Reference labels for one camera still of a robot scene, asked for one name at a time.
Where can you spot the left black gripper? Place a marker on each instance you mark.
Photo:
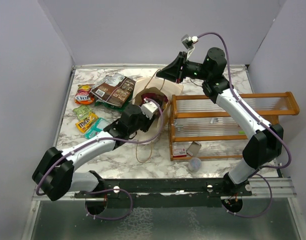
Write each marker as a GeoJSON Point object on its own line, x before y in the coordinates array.
{"type": "Point", "coordinates": [148, 122]}

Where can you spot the dark green snack bag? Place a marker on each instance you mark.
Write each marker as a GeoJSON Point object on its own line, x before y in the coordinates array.
{"type": "Point", "coordinates": [118, 100]}

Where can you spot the aluminium frame rail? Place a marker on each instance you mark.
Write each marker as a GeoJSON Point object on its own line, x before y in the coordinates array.
{"type": "Point", "coordinates": [257, 187]}

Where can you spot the yellow orange snack packet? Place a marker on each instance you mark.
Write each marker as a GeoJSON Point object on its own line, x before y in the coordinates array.
{"type": "Point", "coordinates": [84, 124]}

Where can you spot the grey open small carton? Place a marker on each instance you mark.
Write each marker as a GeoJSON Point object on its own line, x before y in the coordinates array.
{"type": "Point", "coordinates": [194, 148]}

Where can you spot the purple snack packet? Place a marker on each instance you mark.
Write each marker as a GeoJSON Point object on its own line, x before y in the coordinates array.
{"type": "Point", "coordinates": [162, 100]}

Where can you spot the teal foil snack packet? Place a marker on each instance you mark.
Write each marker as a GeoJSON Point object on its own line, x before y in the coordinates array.
{"type": "Point", "coordinates": [96, 128]}

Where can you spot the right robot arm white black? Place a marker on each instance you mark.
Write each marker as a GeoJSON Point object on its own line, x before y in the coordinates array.
{"type": "Point", "coordinates": [264, 139]}

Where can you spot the red white small box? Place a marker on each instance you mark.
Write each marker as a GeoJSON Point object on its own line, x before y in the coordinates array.
{"type": "Point", "coordinates": [179, 152]}

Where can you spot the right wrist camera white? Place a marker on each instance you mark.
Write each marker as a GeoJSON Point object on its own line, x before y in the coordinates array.
{"type": "Point", "coordinates": [189, 43]}

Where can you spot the light green snack packet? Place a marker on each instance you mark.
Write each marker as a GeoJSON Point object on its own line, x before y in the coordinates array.
{"type": "Point", "coordinates": [82, 112]}

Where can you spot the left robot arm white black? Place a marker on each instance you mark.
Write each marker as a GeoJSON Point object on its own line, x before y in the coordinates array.
{"type": "Point", "coordinates": [56, 173]}

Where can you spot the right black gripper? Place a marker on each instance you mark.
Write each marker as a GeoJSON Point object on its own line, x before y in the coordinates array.
{"type": "Point", "coordinates": [173, 72]}

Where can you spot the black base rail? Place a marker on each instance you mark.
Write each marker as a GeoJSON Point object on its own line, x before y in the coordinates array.
{"type": "Point", "coordinates": [125, 200]}

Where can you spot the wooden tiered rack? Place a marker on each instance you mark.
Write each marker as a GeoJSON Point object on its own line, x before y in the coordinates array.
{"type": "Point", "coordinates": [197, 118]}

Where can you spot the dark brown snack bag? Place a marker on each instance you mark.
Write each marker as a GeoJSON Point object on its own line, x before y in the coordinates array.
{"type": "Point", "coordinates": [114, 90]}

